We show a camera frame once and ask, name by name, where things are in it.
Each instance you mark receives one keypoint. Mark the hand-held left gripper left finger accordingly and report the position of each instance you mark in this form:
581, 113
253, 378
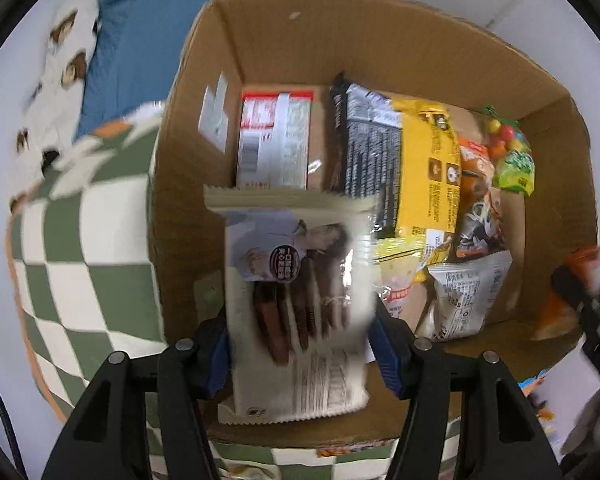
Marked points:
219, 360

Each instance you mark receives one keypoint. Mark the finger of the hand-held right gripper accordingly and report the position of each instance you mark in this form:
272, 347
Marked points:
590, 310

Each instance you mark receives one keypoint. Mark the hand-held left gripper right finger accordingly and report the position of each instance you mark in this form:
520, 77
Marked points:
386, 355

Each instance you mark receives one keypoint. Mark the orange panda snack packet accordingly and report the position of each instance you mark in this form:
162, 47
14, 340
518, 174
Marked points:
477, 205
560, 310

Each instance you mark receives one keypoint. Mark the beige snack packet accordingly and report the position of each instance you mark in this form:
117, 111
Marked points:
395, 270

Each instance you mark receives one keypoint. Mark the white grey snack packet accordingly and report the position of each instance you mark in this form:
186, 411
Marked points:
467, 290

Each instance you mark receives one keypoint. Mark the white chocolate stick biscuit packet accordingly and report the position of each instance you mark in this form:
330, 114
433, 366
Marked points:
290, 280

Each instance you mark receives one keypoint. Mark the green candy bag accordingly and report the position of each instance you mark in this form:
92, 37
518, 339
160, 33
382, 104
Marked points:
515, 160

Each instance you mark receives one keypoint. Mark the yellow snack packet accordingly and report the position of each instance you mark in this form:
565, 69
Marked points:
430, 175

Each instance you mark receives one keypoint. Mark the black snack packet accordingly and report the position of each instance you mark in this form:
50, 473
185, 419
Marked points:
367, 155

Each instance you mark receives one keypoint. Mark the red white snack packet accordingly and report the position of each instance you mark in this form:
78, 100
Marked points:
275, 135

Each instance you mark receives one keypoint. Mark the cardboard box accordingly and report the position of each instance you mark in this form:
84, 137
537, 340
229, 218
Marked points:
380, 40

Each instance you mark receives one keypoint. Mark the green checkered mat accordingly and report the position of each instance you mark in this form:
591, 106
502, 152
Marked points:
105, 260

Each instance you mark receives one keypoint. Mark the bear print pillow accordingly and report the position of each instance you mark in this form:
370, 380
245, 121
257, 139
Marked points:
55, 90

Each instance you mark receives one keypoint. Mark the blue bedsheet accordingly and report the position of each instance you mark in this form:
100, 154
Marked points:
145, 45

